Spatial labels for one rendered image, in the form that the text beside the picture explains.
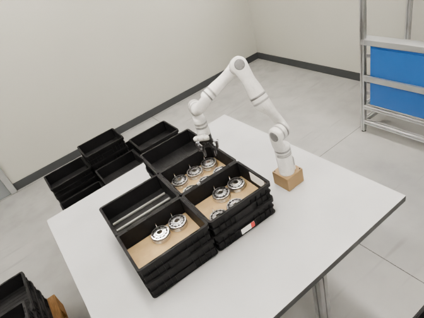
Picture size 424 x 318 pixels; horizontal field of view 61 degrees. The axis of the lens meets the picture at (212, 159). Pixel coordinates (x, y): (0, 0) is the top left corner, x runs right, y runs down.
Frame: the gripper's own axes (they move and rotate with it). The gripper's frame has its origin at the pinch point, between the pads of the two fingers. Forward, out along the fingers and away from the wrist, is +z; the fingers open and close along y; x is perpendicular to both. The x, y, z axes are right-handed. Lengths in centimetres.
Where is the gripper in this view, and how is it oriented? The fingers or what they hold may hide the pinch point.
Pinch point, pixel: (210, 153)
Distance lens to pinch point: 209.1
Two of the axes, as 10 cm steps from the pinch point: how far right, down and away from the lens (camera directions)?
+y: -9.5, 0.8, 3.0
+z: 2.5, 7.9, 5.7
